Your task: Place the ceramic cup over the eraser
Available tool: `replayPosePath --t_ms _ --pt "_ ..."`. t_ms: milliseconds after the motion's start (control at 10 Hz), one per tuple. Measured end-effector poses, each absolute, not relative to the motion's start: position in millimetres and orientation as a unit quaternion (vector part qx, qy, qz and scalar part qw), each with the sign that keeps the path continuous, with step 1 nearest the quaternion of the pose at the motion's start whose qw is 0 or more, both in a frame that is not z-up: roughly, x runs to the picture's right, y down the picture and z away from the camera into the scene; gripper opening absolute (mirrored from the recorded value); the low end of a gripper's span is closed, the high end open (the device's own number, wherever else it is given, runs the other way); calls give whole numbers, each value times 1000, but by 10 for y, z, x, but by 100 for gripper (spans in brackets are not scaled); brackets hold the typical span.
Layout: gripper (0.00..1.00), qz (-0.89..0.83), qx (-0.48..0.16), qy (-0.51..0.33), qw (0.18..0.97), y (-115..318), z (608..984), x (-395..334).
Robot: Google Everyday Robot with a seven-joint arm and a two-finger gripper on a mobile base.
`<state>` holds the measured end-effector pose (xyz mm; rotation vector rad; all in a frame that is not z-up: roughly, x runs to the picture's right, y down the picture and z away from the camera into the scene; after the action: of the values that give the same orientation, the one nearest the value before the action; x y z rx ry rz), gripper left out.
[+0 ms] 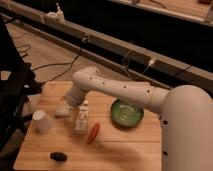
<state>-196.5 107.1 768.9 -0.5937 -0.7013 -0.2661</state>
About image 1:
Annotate white ceramic cup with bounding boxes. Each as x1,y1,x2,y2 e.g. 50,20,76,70
33,110,53,134

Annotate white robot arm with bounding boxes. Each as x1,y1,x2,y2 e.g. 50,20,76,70
65,67,213,171

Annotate black eraser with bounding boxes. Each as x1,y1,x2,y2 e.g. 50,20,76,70
50,152,67,161

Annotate green bowl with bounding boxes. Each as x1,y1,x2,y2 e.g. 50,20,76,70
111,99,144,128

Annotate white glue bottle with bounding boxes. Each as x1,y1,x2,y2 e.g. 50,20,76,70
75,100,89,134

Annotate orange carrot toy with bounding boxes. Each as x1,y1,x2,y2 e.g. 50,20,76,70
87,122,100,144

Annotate crumpled white cloth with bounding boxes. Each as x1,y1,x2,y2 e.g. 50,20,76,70
54,106,71,117

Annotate black chair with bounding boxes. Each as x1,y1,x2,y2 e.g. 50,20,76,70
0,14,44,151

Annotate black floor cable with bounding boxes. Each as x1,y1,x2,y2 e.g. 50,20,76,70
31,39,88,83

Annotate long grey rail beam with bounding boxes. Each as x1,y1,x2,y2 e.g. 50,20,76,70
0,0,213,94

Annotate white object on rail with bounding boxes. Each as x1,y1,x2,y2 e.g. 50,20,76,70
45,4,65,22

